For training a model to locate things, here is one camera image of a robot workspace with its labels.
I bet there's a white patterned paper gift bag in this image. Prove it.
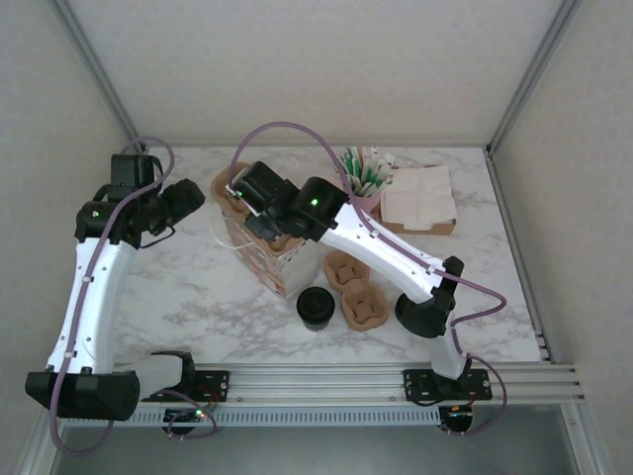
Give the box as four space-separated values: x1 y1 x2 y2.
212 207 318 304

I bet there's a green striped wrapped straw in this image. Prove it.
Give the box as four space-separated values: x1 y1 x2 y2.
345 146 362 193

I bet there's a white paper napkin stack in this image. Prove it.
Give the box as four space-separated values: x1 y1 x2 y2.
380 164 459 223

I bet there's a brown cardboard napkin tray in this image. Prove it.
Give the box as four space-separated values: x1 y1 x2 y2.
378 165 459 237

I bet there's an aluminium frame post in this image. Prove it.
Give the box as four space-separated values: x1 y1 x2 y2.
485 0 584 157
51 0 149 155

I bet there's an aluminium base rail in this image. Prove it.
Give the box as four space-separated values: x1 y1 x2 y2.
133 362 586 406

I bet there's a grey slotted cable duct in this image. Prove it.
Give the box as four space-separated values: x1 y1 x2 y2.
128 408 442 427

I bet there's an aluminium table side rail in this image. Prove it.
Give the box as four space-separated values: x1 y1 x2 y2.
484 147 553 365

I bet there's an aluminium frame leg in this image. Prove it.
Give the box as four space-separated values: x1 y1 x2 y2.
14 420 58 475
561 403 607 475

